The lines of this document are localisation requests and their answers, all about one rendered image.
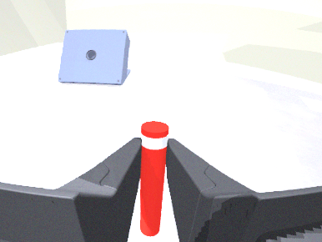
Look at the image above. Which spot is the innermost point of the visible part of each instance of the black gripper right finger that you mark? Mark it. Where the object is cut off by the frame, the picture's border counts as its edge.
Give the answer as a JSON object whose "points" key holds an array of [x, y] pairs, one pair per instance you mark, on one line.
{"points": [[210, 206]]}

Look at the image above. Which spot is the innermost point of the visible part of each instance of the light blue square panel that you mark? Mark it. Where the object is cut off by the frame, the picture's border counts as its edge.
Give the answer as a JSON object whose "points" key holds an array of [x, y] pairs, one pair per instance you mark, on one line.
{"points": [[95, 56]]}

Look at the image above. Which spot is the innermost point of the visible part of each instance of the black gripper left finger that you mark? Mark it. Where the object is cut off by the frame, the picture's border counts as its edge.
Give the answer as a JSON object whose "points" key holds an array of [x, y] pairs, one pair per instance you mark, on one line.
{"points": [[95, 207]]}

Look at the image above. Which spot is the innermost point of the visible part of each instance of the red peg with white band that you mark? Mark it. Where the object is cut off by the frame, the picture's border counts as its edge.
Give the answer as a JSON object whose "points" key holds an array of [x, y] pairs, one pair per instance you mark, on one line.
{"points": [[154, 135]]}

